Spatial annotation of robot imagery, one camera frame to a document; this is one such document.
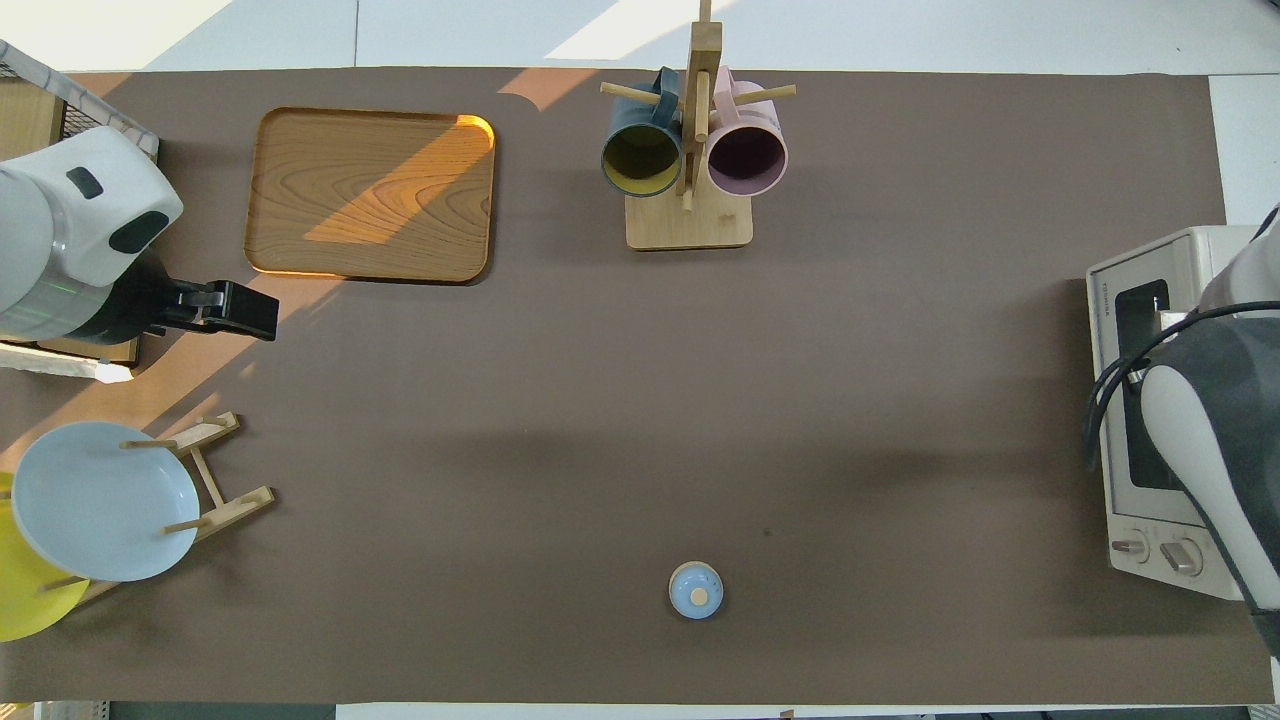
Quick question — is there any dark blue mug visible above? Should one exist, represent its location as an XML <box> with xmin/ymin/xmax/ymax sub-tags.
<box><xmin>600</xmin><ymin>67</ymin><xmax>684</xmax><ymax>199</ymax></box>

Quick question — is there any pink mug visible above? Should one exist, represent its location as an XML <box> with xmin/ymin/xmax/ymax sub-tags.
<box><xmin>706</xmin><ymin>66</ymin><xmax>790</xmax><ymax>198</ymax></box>

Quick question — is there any wooden serving tray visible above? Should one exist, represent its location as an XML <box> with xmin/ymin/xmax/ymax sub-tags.
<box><xmin>244</xmin><ymin>106</ymin><xmax>498</xmax><ymax>285</ymax></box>

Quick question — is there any brown table mat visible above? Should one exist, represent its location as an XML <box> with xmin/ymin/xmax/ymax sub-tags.
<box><xmin>0</xmin><ymin>66</ymin><xmax>1280</xmax><ymax>706</ymax></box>

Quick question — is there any light blue plate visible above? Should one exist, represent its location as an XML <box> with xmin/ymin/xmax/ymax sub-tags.
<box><xmin>11</xmin><ymin>420</ymin><xmax>201</xmax><ymax>583</ymax></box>

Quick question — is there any small blue lid wooden knob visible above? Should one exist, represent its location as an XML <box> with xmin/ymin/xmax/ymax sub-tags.
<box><xmin>668</xmin><ymin>561</ymin><xmax>725</xmax><ymax>620</ymax></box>

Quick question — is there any white toaster oven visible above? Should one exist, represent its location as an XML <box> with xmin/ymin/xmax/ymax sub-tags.
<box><xmin>1086</xmin><ymin>225</ymin><xmax>1280</xmax><ymax>601</ymax></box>

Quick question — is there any wooden mug rack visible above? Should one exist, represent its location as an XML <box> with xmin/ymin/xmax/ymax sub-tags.
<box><xmin>600</xmin><ymin>0</ymin><xmax>798</xmax><ymax>251</ymax></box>

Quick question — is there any wooden plate rack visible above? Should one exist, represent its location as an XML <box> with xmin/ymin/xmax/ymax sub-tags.
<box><xmin>40</xmin><ymin>410</ymin><xmax>277</xmax><ymax>606</ymax></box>

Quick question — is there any black wire basket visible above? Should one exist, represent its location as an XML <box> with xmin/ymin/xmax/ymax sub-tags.
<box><xmin>0</xmin><ymin>40</ymin><xmax>161</xmax><ymax>161</ymax></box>

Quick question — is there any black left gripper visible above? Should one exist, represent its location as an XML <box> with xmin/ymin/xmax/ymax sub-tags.
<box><xmin>95</xmin><ymin>252</ymin><xmax>281</xmax><ymax>347</ymax></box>

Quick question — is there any yellow plate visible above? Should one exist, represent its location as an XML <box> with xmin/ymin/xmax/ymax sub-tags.
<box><xmin>0</xmin><ymin>472</ymin><xmax>91</xmax><ymax>643</ymax></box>

